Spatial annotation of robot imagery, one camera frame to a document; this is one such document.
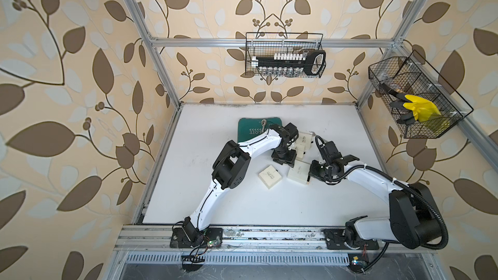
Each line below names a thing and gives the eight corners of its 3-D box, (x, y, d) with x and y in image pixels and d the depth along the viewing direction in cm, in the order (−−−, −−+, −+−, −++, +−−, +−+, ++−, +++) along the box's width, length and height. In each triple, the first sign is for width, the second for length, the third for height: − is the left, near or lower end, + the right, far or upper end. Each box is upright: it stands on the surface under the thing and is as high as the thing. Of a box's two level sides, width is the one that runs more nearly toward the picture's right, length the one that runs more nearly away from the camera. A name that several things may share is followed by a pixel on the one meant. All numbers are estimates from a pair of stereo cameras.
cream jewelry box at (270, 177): (268, 189, 88) (269, 187, 86) (257, 176, 92) (257, 174, 90) (282, 178, 91) (283, 176, 89) (271, 166, 95) (271, 164, 94)
